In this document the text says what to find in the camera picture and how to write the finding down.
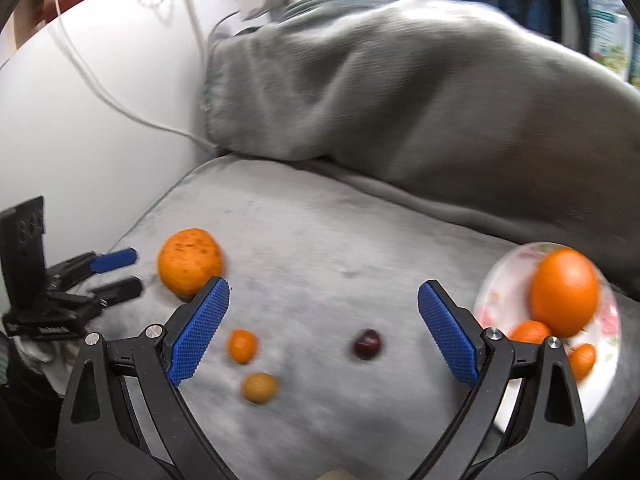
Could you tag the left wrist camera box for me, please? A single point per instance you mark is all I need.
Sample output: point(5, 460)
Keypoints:
point(22, 257)

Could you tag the speckled large orange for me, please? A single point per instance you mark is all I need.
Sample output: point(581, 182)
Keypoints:
point(188, 260)

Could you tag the grey seat cushion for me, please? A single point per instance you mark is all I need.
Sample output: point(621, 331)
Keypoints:
point(312, 262)

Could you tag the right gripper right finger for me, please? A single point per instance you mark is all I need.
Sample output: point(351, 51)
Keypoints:
point(546, 433)

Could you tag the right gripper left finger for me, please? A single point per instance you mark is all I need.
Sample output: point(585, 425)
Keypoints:
point(99, 436)

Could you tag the mandarin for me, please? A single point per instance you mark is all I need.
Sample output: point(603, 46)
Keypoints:
point(530, 332)
point(582, 360)

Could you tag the brown longan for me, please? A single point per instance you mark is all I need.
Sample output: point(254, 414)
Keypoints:
point(260, 388)

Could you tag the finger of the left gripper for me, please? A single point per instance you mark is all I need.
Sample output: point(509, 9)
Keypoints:
point(110, 294)
point(89, 263)

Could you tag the grey blanket covered backrest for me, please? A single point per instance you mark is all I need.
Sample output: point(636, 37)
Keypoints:
point(470, 116)

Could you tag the white floral plate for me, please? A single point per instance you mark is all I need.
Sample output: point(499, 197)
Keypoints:
point(502, 302)

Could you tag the smooth large orange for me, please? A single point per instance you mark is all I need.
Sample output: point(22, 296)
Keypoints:
point(564, 292)

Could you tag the small kumquat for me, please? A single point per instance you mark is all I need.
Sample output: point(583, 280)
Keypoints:
point(242, 346)

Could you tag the dark cherry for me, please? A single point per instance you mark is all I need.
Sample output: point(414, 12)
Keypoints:
point(367, 345)

